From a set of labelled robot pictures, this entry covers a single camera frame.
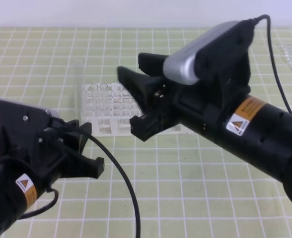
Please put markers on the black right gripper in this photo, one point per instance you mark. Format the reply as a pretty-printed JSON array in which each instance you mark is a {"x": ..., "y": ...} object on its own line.
[{"x": 202, "y": 107}]

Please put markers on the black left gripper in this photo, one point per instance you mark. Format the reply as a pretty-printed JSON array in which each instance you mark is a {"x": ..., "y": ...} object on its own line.
[{"x": 27, "y": 146}]

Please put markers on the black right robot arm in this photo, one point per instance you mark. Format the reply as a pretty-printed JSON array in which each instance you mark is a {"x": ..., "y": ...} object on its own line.
[{"x": 255, "y": 131}]

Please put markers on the white plastic test tube rack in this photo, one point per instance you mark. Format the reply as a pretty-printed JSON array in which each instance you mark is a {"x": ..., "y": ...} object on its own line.
[{"x": 108, "y": 107}]

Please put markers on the green checkered tablecloth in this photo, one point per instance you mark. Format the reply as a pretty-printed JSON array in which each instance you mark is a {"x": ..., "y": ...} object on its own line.
[{"x": 186, "y": 186}]

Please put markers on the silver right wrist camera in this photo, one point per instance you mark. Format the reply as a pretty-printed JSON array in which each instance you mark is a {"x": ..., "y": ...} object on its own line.
[{"x": 179, "y": 67}]

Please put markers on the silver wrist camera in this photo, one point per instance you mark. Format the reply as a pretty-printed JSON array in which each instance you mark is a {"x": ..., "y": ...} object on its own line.
[
  {"x": 48, "y": 115},
  {"x": 179, "y": 67}
]

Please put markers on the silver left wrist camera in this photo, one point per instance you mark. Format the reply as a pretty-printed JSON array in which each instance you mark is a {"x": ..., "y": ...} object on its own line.
[{"x": 48, "y": 115}]

